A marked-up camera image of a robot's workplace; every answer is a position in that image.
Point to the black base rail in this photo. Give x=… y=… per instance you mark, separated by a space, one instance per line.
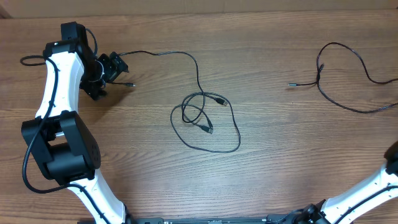
x=270 y=219

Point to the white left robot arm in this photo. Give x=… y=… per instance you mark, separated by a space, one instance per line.
x=61 y=151

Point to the brown cardboard wall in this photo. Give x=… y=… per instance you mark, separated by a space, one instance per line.
x=17 y=9

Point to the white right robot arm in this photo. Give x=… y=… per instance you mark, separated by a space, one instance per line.
x=363 y=197

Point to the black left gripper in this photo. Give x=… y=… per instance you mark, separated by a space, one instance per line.
x=114 y=66

